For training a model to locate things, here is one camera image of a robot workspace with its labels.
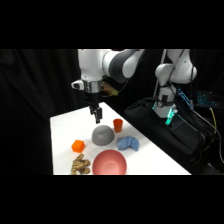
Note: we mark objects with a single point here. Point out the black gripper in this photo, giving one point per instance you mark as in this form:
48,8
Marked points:
93,98

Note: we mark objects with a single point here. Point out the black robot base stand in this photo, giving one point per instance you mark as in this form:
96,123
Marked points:
173,136

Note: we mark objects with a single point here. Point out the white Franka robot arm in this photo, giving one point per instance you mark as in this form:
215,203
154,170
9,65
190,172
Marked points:
117,63

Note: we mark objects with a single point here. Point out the grey upturned bowl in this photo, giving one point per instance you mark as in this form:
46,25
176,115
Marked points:
103,135

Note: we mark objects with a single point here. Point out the red plastic bowl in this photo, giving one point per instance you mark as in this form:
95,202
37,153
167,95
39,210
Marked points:
109,162

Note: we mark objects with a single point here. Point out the orange plastic cup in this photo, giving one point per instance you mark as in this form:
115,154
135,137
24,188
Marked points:
117,125

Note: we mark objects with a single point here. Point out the orange cube block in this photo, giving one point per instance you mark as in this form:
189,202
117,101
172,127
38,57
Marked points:
78,145

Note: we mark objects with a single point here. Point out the crumpled blue cloth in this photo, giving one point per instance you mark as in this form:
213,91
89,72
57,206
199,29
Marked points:
128,143

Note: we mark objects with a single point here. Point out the brown spotted plush toy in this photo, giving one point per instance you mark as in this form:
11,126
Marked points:
80,164

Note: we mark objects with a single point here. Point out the black curtain backdrop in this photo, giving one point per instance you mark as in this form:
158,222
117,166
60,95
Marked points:
36,100

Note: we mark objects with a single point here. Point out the blue lit electronics board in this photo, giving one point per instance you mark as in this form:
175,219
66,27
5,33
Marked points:
200,98

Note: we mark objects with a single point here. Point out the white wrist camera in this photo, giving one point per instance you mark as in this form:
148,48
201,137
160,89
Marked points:
77,84

